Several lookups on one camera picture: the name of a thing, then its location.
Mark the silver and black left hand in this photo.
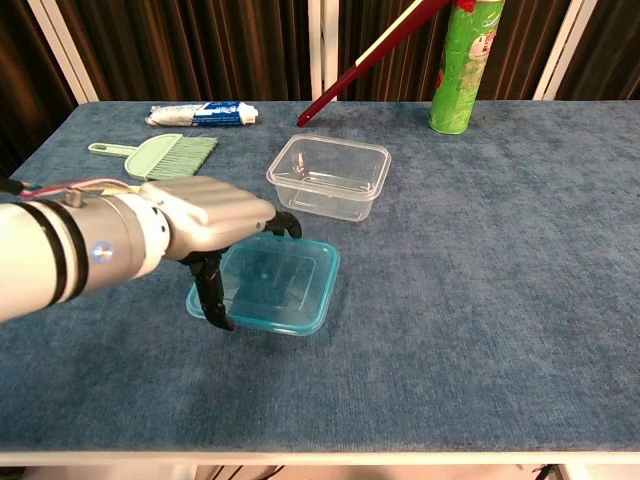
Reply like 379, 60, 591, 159
134, 175, 303, 333

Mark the teal transparent container lid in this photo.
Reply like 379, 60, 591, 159
185, 236, 341, 337

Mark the clear plastic food container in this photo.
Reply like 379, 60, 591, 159
265, 132, 392, 224

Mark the light green hand brush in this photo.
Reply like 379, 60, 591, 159
88, 133, 220, 182

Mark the white and blue toothpaste tube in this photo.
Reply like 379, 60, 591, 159
144, 101, 260, 128

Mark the red and white stick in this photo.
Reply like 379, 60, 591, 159
296, 0, 451, 128

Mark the blue fabric table cover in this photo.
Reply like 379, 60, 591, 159
0, 100, 640, 454

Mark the green chips can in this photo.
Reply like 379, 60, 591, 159
428, 0, 506, 136

